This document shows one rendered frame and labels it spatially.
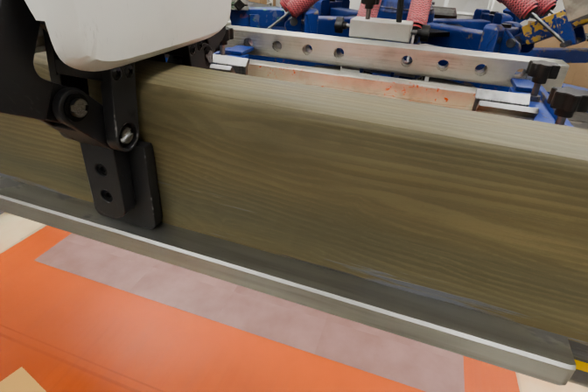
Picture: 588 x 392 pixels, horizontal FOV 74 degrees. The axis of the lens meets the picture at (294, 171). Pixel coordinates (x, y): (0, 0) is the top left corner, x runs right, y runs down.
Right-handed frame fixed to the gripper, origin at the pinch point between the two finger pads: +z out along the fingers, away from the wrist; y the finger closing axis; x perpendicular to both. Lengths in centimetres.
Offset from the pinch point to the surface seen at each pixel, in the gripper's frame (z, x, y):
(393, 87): 12, 6, -61
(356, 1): 35, -77, -459
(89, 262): 14.7, -12.2, -5.3
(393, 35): 5, 3, -73
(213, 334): 14.7, 0.9, -2.7
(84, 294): 14.8, -9.9, -2.3
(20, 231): 14.8, -20.9, -6.2
